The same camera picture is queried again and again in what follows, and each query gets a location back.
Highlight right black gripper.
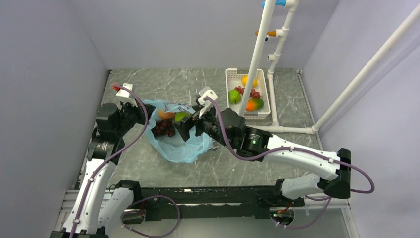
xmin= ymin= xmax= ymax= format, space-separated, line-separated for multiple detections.
xmin=173 ymin=103 xmax=234 ymax=149

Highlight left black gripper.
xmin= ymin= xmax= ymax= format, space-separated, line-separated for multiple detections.
xmin=115 ymin=97 xmax=156 ymax=137

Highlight green fake apple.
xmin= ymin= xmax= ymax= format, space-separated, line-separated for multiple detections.
xmin=174 ymin=112 xmax=190 ymax=122

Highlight orange red fake peach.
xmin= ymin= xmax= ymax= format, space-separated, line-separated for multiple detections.
xmin=158 ymin=109 xmax=176 ymax=121

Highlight dark fake fruit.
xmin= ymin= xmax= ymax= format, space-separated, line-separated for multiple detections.
xmin=152 ymin=120 xmax=175 ymax=137

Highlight light blue cartoon plastic bag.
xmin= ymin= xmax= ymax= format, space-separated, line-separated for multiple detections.
xmin=143 ymin=100 xmax=213 ymax=163

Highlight yellow fake lemon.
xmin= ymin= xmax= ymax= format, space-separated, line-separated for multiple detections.
xmin=241 ymin=75 xmax=258 ymax=89

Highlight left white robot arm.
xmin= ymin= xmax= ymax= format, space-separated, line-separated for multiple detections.
xmin=50 ymin=102 xmax=155 ymax=238

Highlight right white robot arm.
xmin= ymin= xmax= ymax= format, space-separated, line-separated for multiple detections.
xmin=174 ymin=108 xmax=351 ymax=206

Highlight green fake fruit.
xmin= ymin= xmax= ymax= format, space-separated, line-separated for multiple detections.
xmin=228 ymin=89 xmax=241 ymax=104

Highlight orange green fake mango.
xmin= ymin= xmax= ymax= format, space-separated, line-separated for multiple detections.
xmin=245 ymin=98 xmax=264 ymax=112

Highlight red fake grapes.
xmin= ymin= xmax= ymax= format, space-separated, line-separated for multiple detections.
xmin=234 ymin=86 xmax=261 ymax=99

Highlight silver open-end wrench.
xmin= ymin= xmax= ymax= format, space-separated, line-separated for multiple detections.
xmin=210 ymin=140 xmax=219 ymax=150

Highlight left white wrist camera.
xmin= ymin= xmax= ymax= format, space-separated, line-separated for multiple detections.
xmin=112 ymin=83 xmax=138 ymax=107

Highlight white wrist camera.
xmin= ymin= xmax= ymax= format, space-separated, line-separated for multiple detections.
xmin=197 ymin=86 xmax=218 ymax=118
xmin=112 ymin=83 xmax=138 ymax=107

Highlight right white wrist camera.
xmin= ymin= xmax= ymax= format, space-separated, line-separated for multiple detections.
xmin=197 ymin=86 xmax=218 ymax=118

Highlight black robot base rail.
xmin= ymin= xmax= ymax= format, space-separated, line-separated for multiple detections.
xmin=128 ymin=185 xmax=305 ymax=221

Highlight white PVC pipe frame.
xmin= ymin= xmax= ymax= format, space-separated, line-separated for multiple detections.
xmin=237 ymin=0 xmax=420 ymax=135

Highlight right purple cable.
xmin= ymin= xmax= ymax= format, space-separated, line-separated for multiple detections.
xmin=203 ymin=97 xmax=375 ymax=230

